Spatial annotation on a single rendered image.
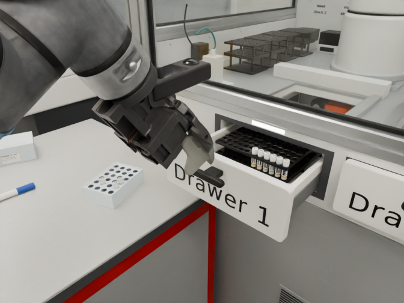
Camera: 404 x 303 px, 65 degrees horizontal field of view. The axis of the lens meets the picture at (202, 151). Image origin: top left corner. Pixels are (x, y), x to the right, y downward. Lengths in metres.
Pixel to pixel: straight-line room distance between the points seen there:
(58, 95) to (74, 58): 0.94
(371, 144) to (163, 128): 0.37
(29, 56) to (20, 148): 0.72
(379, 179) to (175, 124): 0.37
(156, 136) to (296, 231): 0.48
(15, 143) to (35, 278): 0.47
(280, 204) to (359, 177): 0.16
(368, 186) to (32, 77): 0.54
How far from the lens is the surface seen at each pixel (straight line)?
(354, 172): 0.63
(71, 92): 1.28
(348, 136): 0.63
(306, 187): 0.63
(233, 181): 0.58
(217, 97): 0.76
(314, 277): 0.84
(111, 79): 0.35
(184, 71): 0.43
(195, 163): 0.48
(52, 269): 0.66
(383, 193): 0.63
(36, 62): 0.30
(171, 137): 0.42
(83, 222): 0.74
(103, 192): 0.75
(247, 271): 0.98
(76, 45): 0.32
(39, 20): 0.31
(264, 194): 0.55
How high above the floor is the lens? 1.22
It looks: 29 degrees down
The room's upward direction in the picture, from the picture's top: straight up
